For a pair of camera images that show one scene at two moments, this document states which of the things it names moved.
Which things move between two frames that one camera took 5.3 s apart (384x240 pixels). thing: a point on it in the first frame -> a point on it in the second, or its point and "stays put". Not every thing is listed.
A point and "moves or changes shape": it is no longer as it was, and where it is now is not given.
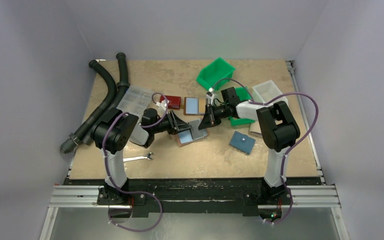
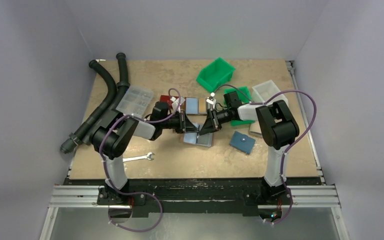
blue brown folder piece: [187, 135] moves or changes shape
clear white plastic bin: [264, 92] stays put
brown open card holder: [194, 106] stays put
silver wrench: [148, 156] stays put
